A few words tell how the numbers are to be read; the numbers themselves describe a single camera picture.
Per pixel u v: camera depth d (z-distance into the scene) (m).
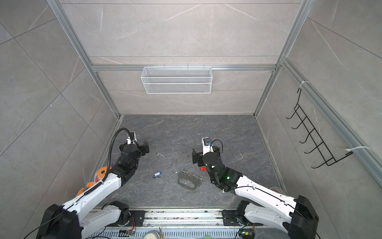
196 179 0.86
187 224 0.73
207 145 0.62
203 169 0.90
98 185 0.50
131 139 0.68
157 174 0.88
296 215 0.40
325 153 0.61
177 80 1.00
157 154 0.98
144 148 0.77
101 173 0.80
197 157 0.66
